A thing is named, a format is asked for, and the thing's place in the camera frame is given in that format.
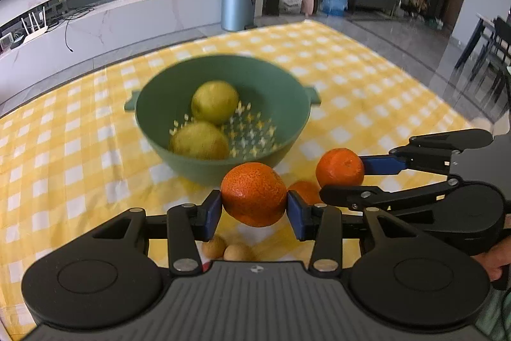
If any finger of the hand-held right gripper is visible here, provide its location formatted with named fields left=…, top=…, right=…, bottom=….
left=319, top=176, right=460, bottom=214
left=361, top=128, right=493, bottom=178

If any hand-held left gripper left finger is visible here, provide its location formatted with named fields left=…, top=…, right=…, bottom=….
left=93, top=190, right=223, bottom=275

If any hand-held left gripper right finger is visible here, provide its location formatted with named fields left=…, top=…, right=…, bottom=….
left=287, top=191, right=426, bottom=274

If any orange tangerine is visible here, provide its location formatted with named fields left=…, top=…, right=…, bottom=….
left=287, top=181, right=325, bottom=206
left=221, top=162, right=288, bottom=228
left=315, top=148, right=365, bottom=190

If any green colander bowl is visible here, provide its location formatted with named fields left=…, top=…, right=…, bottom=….
left=125, top=54, right=322, bottom=185

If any person's right hand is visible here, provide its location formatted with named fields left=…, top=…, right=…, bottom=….
left=471, top=241, right=511, bottom=283

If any green shirt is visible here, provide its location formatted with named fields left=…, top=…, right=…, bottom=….
left=474, top=283, right=511, bottom=341

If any yellow checked tablecloth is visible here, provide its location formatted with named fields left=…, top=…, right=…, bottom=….
left=0, top=20, right=480, bottom=338

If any black dining chair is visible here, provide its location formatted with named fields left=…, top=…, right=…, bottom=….
left=465, top=17, right=511, bottom=113

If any white dining table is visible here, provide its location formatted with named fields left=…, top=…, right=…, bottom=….
left=454, top=12, right=498, bottom=71

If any white plastic bag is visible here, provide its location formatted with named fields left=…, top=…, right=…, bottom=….
left=279, top=0, right=304, bottom=15

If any white marble media console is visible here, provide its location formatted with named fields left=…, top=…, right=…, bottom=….
left=0, top=0, right=266, bottom=104

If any blue-grey trash bin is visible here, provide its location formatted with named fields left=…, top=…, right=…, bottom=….
left=221, top=0, right=258, bottom=32

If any white router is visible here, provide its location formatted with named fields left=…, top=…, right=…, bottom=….
left=21, top=5, right=49, bottom=44

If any black cable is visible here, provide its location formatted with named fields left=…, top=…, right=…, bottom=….
left=60, top=6, right=96, bottom=53

